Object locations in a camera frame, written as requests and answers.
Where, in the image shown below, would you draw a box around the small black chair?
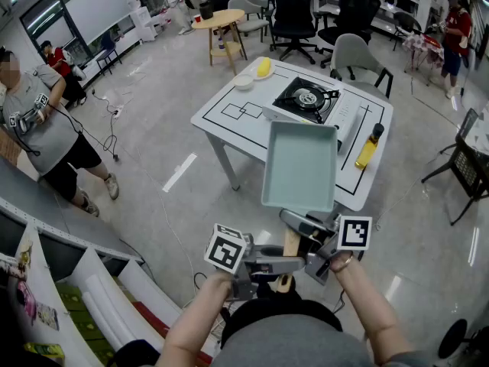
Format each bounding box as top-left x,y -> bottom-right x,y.
95,32 -> 123,76

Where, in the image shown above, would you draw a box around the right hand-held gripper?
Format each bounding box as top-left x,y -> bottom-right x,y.
279,208 -> 374,286

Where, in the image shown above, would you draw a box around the person's right hand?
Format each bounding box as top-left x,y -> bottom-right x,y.
330,251 -> 364,274

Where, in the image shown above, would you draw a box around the grey chair black armrests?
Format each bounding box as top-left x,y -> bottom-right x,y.
330,33 -> 394,99

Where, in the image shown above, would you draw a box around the light blue rectangular pan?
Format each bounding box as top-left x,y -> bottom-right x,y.
261,120 -> 340,294

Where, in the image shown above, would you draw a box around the yellow oil bottle black cap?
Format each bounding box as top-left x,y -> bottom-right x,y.
354,122 -> 385,171

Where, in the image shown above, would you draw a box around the white bowl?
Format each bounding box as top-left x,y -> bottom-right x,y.
232,73 -> 255,91

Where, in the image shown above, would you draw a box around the white table with black lines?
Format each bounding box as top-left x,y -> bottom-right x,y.
189,56 -> 394,213

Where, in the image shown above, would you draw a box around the black office chair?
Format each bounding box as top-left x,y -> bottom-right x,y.
316,0 -> 383,68
269,0 -> 320,65

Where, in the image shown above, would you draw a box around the person's left forearm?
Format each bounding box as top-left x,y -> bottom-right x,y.
156,269 -> 236,367

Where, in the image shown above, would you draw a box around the black cable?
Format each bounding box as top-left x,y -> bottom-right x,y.
89,88 -> 120,163

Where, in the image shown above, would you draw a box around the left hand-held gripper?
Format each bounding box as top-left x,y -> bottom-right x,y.
203,222 -> 307,302

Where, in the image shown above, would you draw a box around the round wooden side table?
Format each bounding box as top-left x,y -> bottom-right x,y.
190,8 -> 248,76

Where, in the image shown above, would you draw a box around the white shelf unit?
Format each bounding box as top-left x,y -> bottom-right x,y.
0,196 -> 215,367

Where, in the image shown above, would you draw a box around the person's torso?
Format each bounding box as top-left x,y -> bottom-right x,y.
219,281 -> 377,367

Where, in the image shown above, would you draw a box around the white plate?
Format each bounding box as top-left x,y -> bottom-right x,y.
251,61 -> 276,80

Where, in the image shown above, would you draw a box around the black perforated metal table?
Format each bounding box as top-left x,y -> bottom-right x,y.
421,108 -> 489,227

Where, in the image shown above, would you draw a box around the person's right forearm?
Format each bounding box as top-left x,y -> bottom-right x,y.
330,264 -> 416,365

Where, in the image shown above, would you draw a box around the table with checked cloth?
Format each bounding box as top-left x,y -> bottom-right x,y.
401,32 -> 446,76

